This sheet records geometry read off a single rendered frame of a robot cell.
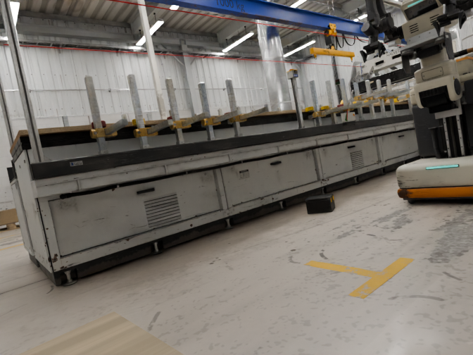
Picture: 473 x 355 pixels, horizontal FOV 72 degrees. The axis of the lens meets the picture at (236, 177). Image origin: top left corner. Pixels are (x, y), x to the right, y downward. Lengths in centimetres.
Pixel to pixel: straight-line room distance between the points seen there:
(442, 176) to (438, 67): 68
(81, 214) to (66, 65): 790
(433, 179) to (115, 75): 893
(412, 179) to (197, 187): 152
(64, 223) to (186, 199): 82
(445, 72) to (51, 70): 877
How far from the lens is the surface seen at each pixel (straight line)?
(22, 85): 199
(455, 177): 242
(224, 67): 1221
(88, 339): 23
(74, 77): 982
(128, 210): 227
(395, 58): 631
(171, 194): 238
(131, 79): 214
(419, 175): 249
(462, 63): 277
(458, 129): 266
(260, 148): 262
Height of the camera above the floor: 53
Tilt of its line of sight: 3 degrees down
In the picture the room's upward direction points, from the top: 11 degrees counter-clockwise
